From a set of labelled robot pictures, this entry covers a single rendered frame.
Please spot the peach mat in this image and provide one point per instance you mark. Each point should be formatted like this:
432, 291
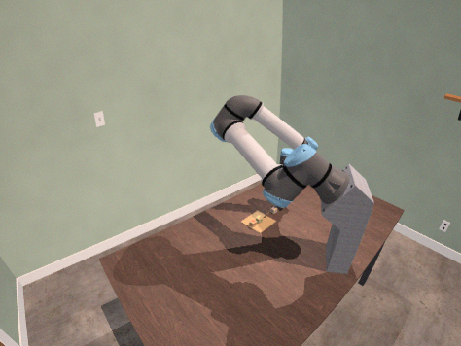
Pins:
260, 227

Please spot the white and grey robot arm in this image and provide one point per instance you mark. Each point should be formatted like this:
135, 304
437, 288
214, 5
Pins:
302, 166

